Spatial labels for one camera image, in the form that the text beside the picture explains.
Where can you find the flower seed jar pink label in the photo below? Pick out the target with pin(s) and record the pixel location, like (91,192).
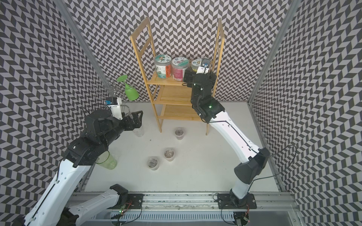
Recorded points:
(179,66)

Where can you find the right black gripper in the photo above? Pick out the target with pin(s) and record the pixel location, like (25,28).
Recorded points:
(189,77)

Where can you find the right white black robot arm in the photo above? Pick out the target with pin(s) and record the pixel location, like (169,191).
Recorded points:
(252,158)

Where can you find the small clear tub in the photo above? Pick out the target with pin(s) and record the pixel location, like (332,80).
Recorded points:
(153,163)
(169,154)
(179,133)

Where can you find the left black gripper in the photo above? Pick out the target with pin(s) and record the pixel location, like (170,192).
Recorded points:
(136,121)

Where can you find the green translucent plastic cup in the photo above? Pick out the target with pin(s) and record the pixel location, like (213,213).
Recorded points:
(106,160)

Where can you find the green plastic goblet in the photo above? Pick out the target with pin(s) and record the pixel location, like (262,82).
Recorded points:
(130,92)

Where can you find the yellow label seed jar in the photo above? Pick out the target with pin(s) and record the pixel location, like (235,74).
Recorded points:
(195,64)

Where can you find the chrome wire glass rack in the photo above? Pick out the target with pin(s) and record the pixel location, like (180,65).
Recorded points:
(115,90)

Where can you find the carrot seed jar red label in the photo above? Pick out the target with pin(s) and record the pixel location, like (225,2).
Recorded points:
(163,66)

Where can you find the aluminium front rail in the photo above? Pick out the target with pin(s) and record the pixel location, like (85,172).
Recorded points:
(209,201)

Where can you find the clear glass cup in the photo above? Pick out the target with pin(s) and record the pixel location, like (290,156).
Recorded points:
(139,132)

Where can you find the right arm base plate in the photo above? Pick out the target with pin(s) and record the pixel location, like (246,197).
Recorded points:
(230,201)

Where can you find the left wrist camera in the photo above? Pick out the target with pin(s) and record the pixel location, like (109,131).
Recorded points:
(114,104)

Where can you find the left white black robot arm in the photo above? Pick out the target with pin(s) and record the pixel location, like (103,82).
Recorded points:
(102,128)

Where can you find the bamboo three-tier shelf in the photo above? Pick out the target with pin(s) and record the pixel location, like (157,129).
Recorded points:
(169,98)

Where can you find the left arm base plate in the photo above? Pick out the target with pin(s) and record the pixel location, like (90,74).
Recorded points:
(130,201)

